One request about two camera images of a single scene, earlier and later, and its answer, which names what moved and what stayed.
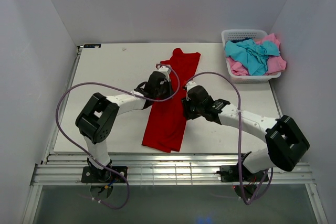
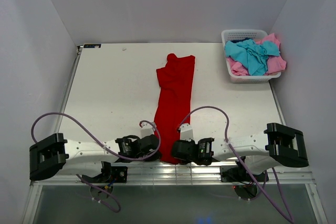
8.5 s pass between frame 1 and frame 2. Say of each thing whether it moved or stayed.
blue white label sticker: stayed
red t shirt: moved
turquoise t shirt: stayed
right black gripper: moved
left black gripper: moved
